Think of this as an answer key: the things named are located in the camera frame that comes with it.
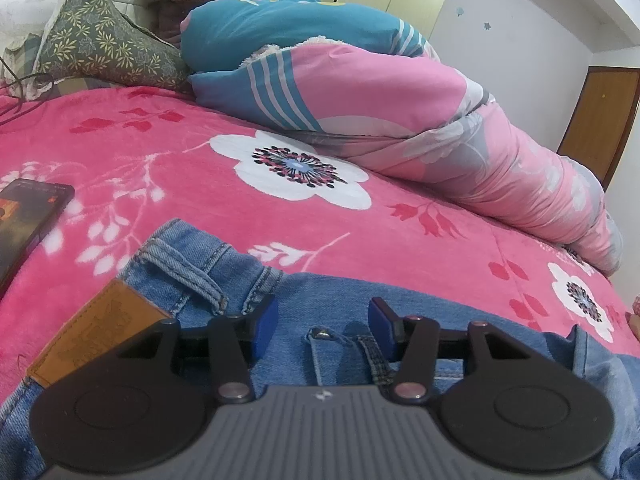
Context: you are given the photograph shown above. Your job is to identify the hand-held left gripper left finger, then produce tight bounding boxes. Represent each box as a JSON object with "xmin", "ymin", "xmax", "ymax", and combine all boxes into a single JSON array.
[{"xmin": 117, "ymin": 294, "xmax": 279, "ymax": 406}]

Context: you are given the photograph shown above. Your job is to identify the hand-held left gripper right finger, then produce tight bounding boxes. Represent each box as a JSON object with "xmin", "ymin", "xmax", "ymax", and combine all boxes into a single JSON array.
[{"xmin": 368, "ymin": 296, "xmax": 532, "ymax": 406}]

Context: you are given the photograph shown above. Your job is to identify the blue denim jeans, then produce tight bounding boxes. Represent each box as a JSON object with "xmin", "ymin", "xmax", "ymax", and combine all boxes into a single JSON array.
[{"xmin": 0, "ymin": 218, "xmax": 640, "ymax": 480}]

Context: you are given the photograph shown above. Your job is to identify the pink floral bed blanket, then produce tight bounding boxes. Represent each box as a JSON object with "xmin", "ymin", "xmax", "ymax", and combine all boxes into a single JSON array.
[{"xmin": 0, "ymin": 85, "xmax": 640, "ymax": 396}]

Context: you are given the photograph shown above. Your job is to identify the pink and blue quilt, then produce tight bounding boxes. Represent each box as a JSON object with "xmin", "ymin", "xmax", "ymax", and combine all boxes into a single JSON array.
[{"xmin": 179, "ymin": 0, "xmax": 625, "ymax": 277}]

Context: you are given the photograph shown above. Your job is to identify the black smartphone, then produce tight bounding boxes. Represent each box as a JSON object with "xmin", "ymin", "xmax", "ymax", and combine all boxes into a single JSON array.
[{"xmin": 0, "ymin": 178, "xmax": 76, "ymax": 301}]

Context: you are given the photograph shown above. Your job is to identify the brown wooden door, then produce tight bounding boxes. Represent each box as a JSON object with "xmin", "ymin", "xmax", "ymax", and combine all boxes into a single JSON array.
[{"xmin": 556, "ymin": 66, "xmax": 640, "ymax": 192}]

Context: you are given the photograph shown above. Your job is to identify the grey floral pillow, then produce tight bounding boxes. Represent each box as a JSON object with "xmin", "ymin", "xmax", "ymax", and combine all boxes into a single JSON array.
[{"xmin": 2, "ymin": 0, "xmax": 193, "ymax": 93}]

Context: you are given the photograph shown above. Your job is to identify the white headboard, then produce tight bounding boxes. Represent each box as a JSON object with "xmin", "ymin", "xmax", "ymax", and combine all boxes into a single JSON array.
[{"xmin": 0, "ymin": 0, "xmax": 156, "ymax": 56}]

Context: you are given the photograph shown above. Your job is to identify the black cable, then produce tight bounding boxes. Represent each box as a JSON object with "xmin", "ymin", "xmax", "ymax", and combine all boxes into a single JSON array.
[{"xmin": 0, "ymin": 55, "xmax": 53, "ymax": 126}]

